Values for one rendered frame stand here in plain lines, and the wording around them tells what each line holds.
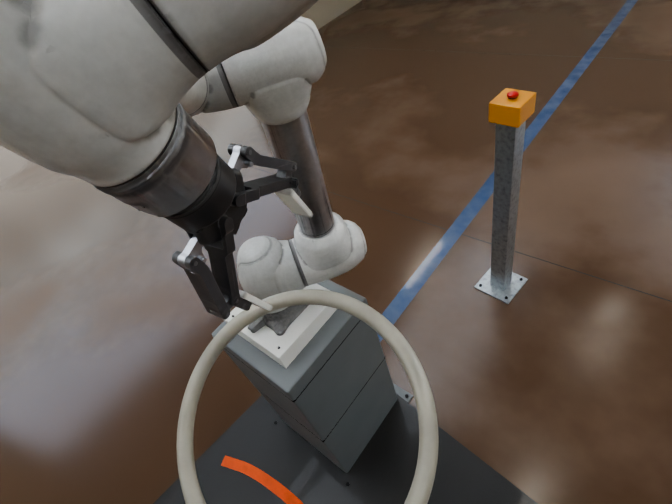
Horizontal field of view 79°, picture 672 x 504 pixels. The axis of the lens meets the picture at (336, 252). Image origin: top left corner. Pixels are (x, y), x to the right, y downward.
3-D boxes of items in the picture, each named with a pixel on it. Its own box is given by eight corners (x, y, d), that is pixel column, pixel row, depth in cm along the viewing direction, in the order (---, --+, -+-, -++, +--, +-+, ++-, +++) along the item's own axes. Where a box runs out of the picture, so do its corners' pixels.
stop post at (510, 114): (527, 279, 219) (554, 86, 144) (508, 304, 212) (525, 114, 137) (493, 264, 232) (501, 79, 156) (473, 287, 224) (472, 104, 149)
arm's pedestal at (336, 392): (270, 425, 198) (190, 338, 143) (334, 347, 220) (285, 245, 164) (349, 493, 169) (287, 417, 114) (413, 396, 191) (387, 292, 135)
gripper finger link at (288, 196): (270, 189, 50) (272, 184, 51) (293, 213, 57) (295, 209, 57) (290, 193, 49) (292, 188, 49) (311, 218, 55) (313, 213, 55)
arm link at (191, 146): (60, 177, 32) (121, 211, 37) (139, 200, 28) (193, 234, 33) (118, 82, 34) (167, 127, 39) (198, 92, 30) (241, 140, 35)
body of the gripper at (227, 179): (170, 129, 38) (225, 179, 46) (126, 208, 36) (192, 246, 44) (231, 140, 35) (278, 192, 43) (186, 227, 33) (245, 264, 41)
